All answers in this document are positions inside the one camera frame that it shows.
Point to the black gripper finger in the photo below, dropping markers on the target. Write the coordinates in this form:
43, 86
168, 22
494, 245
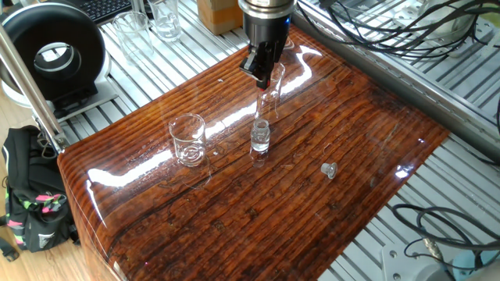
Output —
274, 58
256, 66

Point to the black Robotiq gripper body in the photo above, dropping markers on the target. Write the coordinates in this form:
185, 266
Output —
265, 29

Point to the glass dropper with red bulb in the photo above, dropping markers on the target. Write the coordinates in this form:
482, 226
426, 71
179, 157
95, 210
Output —
263, 86

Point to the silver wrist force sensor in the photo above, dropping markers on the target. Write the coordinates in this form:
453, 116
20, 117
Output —
265, 8

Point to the clear glass beaker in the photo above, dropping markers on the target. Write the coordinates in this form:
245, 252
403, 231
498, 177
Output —
189, 154
277, 89

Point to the brown cardboard box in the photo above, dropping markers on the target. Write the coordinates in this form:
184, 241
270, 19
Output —
218, 15

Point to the small clear glass bottle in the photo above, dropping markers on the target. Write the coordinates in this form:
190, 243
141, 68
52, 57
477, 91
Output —
260, 140

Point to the glass beaker with water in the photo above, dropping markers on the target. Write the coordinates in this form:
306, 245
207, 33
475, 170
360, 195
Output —
166, 27

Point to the clear glass bottle stopper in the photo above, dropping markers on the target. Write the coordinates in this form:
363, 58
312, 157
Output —
329, 170

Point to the wood grain table mat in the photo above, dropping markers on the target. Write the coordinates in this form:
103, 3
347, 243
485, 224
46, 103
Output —
273, 214

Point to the black computer keyboard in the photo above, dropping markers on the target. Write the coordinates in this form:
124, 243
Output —
101, 9

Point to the black round blower fan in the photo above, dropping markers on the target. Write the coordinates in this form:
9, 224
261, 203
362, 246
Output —
90, 43

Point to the black backpack with pink print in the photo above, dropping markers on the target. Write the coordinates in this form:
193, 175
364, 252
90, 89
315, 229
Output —
35, 175

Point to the white device base plate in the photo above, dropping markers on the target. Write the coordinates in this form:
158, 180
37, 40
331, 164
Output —
105, 93

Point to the aluminium frame beam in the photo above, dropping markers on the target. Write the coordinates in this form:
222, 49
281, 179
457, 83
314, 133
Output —
27, 86

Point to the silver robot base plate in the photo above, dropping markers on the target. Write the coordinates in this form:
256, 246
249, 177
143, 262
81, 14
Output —
398, 261

